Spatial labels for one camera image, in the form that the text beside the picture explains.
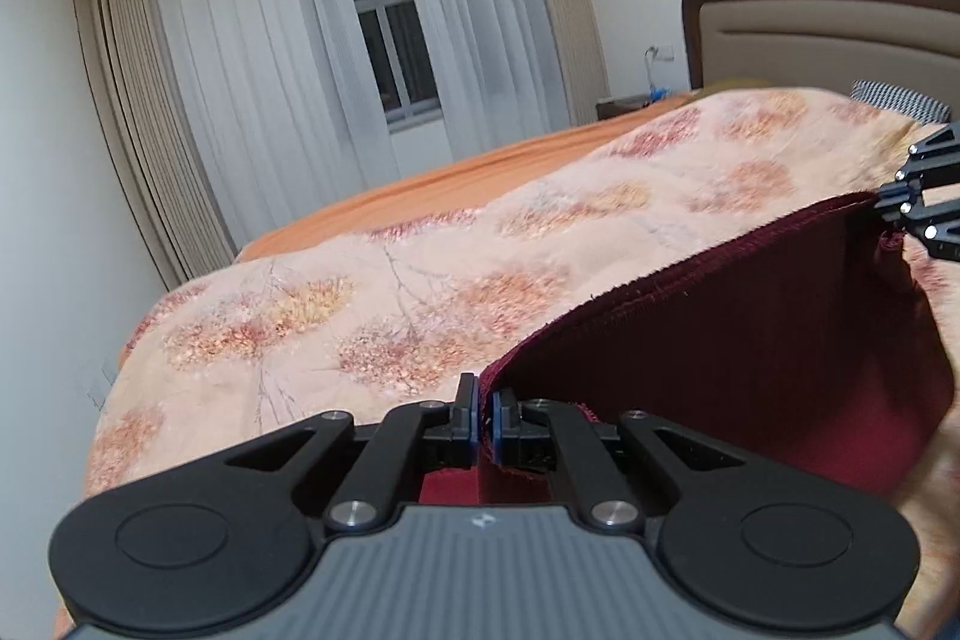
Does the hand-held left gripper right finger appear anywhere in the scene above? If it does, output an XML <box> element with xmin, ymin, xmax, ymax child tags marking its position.
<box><xmin>491</xmin><ymin>387</ymin><xmax>743</xmax><ymax>534</ymax></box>

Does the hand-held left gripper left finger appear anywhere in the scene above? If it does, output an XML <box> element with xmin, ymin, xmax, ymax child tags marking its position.
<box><xmin>221</xmin><ymin>374</ymin><xmax>482</xmax><ymax>532</ymax></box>

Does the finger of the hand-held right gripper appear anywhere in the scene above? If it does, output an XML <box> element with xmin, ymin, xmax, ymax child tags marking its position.
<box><xmin>895</xmin><ymin>122</ymin><xmax>960</xmax><ymax>193</ymax></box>
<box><xmin>877</xmin><ymin>181</ymin><xmax>960</xmax><ymax>262</ymax></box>

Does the dark red sweater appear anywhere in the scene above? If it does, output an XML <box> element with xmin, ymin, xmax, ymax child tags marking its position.
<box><xmin>416</xmin><ymin>190</ymin><xmax>957</xmax><ymax>507</ymax></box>

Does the checkered pillow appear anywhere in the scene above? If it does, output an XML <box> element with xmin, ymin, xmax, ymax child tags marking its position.
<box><xmin>851</xmin><ymin>80</ymin><xmax>951</xmax><ymax>124</ymax></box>

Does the floral beige blanket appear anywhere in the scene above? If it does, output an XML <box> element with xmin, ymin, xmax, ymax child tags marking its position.
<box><xmin>81</xmin><ymin>85</ymin><xmax>960</xmax><ymax>640</ymax></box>

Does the brown padded headboard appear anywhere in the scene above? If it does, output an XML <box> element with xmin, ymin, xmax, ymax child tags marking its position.
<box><xmin>681</xmin><ymin>0</ymin><xmax>960</xmax><ymax>120</ymax></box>

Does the orange bed sheet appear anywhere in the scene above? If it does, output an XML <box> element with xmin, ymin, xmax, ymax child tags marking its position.
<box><xmin>236</xmin><ymin>89</ymin><xmax>700</xmax><ymax>266</ymax></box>

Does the window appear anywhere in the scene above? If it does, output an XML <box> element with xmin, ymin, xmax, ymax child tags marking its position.
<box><xmin>330</xmin><ymin>0</ymin><xmax>443</xmax><ymax>129</ymax></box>

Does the white sheer curtain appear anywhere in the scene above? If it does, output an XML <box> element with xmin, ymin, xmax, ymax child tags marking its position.
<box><xmin>146</xmin><ymin>0</ymin><xmax>400</xmax><ymax>251</ymax></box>
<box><xmin>375</xmin><ymin>0</ymin><xmax>571</xmax><ymax>159</ymax></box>

